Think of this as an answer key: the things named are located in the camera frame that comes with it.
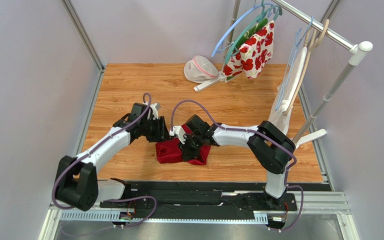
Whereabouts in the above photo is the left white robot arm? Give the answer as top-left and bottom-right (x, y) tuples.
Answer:
(52, 102), (170, 211)

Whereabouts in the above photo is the white towel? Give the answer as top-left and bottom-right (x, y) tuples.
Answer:
(268, 47), (308, 135)

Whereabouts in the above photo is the wooden hanger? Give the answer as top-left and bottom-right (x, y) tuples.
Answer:
(282, 18), (330, 116)

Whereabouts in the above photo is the white mesh laundry bag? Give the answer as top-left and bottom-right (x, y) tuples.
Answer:
(183, 55), (219, 84)

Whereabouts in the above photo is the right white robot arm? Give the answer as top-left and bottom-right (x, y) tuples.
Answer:
(169, 115), (296, 200)

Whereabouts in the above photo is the dark red cloth napkin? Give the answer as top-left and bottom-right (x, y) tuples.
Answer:
(155, 135), (211, 166)

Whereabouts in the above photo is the white metal clothes rack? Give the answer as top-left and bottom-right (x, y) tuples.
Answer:
(193, 0), (374, 149)

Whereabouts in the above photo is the red floral cloth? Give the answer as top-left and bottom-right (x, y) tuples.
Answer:
(222, 20), (275, 82)

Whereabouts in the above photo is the light blue hanger right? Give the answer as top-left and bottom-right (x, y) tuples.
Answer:
(274, 16), (315, 111)

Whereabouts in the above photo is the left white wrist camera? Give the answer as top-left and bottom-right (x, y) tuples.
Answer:
(147, 102), (161, 120)

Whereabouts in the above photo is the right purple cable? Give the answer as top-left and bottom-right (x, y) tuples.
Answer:
(170, 99), (304, 233)

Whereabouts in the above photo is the light blue hanger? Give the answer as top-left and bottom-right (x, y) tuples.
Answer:
(274, 16), (315, 111)
(210, 0), (277, 58)

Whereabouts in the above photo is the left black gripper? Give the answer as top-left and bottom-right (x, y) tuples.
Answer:
(140, 116), (173, 143)

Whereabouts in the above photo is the light blue hanger left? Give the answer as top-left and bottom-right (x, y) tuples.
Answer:
(210, 0), (277, 58)

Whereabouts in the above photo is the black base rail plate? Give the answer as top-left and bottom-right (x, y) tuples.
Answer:
(68, 180), (299, 221)

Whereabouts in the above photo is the teal hanger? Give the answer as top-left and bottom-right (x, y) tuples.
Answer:
(221, 0), (283, 65)

